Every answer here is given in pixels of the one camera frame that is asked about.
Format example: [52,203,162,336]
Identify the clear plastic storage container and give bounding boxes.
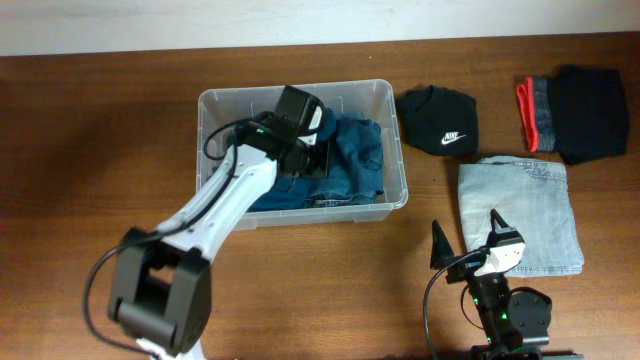
[196,79,409,231]

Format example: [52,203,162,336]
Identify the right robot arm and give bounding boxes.
[423,210,552,359]

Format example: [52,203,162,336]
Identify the black shorts red waistband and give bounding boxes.
[516,65,630,165]

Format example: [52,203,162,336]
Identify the folded light blue jeans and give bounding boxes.
[458,156,584,278]

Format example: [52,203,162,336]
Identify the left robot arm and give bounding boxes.
[104,107,328,359]

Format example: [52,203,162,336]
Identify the dark blue teal cloth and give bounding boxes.
[249,108,337,212]

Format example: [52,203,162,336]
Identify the dark blue jeans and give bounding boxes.
[303,109,384,208]

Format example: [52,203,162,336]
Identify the black Nike shirt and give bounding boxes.
[395,85,479,156]

